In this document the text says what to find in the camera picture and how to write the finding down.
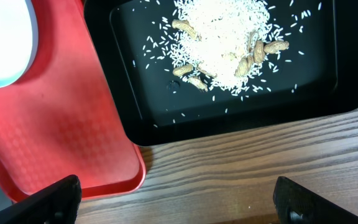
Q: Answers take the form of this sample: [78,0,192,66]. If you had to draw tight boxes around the rice and food scraps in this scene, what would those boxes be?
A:
[131,0,323,128]

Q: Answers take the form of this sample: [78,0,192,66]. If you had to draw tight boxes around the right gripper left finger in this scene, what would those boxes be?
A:
[0,175,82,224]

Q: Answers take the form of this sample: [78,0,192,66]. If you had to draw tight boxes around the black rectangular tray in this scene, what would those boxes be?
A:
[84,1,358,146]

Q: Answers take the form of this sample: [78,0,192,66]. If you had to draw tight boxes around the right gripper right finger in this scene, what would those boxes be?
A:
[273,176,358,224]

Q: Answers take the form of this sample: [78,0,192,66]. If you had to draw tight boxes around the red plastic serving tray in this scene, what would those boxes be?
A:
[0,0,146,202]

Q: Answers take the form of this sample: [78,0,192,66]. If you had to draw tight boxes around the light blue round plate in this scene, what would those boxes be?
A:
[0,0,39,88]

